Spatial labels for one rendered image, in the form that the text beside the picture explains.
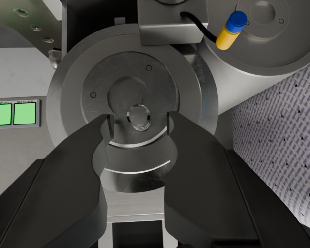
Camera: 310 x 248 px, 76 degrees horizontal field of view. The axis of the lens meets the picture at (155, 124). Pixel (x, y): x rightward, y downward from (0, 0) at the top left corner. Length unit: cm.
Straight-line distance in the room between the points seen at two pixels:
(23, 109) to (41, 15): 24
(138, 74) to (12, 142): 48
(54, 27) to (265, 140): 45
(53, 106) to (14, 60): 279
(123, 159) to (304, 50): 18
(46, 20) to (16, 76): 242
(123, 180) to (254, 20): 18
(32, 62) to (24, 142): 232
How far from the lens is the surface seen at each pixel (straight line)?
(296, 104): 27
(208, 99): 18
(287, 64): 22
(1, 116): 62
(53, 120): 19
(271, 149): 32
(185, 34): 17
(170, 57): 17
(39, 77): 276
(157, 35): 16
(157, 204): 51
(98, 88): 16
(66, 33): 22
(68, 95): 18
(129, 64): 16
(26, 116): 58
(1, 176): 62
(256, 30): 21
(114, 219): 53
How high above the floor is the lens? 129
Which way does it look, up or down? 7 degrees down
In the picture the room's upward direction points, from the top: 177 degrees clockwise
